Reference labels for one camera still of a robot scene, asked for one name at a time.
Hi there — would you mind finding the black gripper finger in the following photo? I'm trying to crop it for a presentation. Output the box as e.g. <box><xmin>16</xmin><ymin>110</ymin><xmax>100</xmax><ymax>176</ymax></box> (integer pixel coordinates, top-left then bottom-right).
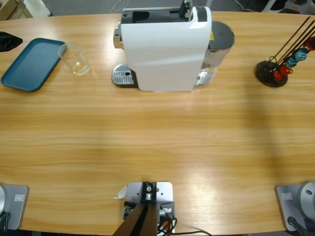
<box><xmin>0</xmin><ymin>31</ymin><xmax>23</xmax><ymax>52</ymax></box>

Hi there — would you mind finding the white capsule coffee machine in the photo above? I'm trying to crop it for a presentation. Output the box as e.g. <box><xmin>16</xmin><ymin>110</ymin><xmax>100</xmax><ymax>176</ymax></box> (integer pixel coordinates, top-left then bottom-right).
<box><xmin>112</xmin><ymin>0</ymin><xmax>213</xmax><ymax>93</ymax></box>

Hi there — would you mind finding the teal serving tray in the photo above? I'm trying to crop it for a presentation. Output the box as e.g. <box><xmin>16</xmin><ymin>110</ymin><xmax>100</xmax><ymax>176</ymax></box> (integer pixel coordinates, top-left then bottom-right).
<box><xmin>0</xmin><ymin>37</ymin><xmax>67</xmax><ymax>93</ymax></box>

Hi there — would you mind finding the tan cardboard box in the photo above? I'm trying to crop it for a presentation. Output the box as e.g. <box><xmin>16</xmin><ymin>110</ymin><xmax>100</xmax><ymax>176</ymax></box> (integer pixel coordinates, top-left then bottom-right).
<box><xmin>0</xmin><ymin>0</ymin><xmax>24</xmax><ymax>21</ymax></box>

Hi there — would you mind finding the white bundle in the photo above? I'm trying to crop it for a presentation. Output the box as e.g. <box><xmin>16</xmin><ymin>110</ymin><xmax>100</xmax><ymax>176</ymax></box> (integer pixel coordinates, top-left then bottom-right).
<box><xmin>23</xmin><ymin>0</ymin><xmax>53</xmax><ymax>18</ymax></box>

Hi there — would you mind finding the clear drinking glass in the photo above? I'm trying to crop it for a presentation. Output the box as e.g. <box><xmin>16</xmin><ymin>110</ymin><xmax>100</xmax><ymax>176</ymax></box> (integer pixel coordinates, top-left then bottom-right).
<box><xmin>58</xmin><ymin>42</ymin><xmax>91</xmax><ymax>76</ymax></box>

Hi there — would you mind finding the white tape tab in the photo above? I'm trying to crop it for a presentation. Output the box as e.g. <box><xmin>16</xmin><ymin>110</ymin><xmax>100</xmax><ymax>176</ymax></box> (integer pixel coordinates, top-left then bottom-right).
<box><xmin>113</xmin><ymin>185</ymin><xmax>128</xmax><ymax>200</ymax></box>

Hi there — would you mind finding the orange connector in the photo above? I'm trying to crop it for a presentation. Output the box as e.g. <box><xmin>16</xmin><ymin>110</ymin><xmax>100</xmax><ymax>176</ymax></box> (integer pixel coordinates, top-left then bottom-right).
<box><xmin>158</xmin><ymin>220</ymin><xmax>171</xmax><ymax>232</ymax></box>

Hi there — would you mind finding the black capsule holder with rods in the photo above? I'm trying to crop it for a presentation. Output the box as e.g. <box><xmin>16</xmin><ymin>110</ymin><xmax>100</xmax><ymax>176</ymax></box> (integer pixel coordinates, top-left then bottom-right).
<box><xmin>255</xmin><ymin>16</ymin><xmax>315</xmax><ymax>87</ymax></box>

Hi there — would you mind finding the white floor cable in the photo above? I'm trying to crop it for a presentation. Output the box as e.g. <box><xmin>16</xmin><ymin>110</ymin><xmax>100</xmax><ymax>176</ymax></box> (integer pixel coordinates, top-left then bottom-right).
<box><xmin>109</xmin><ymin>0</ymin><xmax>128</xmax><ymax>14</ymax></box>

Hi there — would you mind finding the black base cable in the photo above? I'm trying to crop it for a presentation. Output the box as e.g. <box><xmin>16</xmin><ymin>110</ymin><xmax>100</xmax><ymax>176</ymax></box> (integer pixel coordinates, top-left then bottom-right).
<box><xmin>0</xmin><ymin>212</ymin><xmax>11</xmax><ymax>231</ymax></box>
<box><xmin>287</xmin><ymin>216</ymin><xmax>308</xmax><ymax>236</ymax></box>

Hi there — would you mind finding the white camera mount with post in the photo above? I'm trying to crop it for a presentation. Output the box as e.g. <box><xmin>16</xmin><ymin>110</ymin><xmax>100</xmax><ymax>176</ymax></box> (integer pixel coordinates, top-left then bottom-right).
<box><xmin>113</xmin><ymin>181</ymin><xmax>176</xmax><ymax>236</ymax></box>

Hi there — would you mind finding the thick black mount cable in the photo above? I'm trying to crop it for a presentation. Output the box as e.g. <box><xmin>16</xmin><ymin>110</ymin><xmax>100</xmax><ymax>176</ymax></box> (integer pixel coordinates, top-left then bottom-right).
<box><xmin>169</xmin><ymin>229</ymin><xmax>213</xmax><ymax>236</ymax></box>

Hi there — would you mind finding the white frame furniture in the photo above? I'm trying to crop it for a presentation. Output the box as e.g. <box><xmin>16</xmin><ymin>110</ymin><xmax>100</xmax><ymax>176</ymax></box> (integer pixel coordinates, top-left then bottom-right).
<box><xmin>260</xmin><ymin>0</ymin><xmax>315</xmax><ymax>14</ymax></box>

